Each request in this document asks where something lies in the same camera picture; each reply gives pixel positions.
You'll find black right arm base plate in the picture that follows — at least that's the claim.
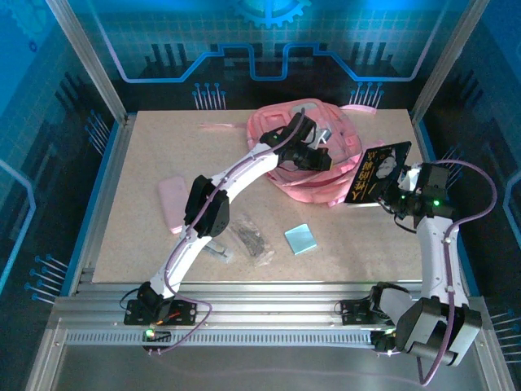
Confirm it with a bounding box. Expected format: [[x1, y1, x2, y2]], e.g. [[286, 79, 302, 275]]
[[339, 299, 392, 327]]

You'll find slotted grey cable duct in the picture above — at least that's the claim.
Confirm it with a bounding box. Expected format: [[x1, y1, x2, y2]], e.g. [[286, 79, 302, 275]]
[[64, 330, 375, 344]]

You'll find small black controller board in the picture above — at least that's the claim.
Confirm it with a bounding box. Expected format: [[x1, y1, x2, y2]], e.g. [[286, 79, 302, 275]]
[[370, 329, 398, 354], [142, 327, 172, 344]]

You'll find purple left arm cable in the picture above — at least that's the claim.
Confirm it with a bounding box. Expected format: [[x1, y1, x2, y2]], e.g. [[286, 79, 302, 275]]
[[142, 113, 306, 355]]

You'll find aluminium frame rail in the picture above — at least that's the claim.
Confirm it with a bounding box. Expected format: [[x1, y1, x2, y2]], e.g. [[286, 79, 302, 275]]
[[52, 280, 489, 329]]

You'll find pink pencil case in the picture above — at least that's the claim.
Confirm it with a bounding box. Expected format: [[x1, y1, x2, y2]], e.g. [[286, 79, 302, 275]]
[[157, 176, 192, 235]]

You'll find grey metal tray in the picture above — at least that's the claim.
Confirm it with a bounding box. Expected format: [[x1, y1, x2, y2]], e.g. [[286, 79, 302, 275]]
[[24, 325, 514, 391]]

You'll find clear bag of black clips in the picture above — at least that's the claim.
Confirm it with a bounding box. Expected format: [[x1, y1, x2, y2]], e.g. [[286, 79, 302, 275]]
[[227, 213, 276, 268]]

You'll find light blue sticky notepad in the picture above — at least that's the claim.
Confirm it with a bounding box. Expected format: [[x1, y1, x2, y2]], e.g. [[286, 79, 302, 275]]
[[283, 222, 321, 256]]

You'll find aluminium side rail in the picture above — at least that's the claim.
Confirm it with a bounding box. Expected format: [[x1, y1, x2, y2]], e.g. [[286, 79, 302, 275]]
[[71, 113, 138, 297]]

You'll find clear bag with small item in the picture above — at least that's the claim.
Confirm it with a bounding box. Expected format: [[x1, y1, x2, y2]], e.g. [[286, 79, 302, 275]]
[[201, 239, 235, 264]]

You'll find aluminium frame post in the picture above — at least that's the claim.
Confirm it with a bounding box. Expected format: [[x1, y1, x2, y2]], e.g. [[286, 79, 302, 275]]
[[46, 0, 138, 123], [410, 0, 492, 123]]

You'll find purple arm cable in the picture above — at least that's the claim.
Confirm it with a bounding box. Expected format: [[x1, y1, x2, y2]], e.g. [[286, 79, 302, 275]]
[[417, 160, 498, 387], [142, 113, 306, 355]]

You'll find pink backpack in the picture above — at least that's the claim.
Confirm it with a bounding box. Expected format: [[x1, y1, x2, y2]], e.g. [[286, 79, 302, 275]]
[[199, 101, 386, 207]]

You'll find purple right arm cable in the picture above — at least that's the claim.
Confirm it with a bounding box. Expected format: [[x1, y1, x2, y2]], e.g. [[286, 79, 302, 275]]
[[417, 160, 498, 387]]

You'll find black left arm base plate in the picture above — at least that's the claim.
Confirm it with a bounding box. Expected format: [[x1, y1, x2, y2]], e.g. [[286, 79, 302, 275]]
[[124, 299, 199, 327]]

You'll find black cover book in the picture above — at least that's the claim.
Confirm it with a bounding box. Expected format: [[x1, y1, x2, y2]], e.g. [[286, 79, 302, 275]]
[[344, 141, 413, 207]]

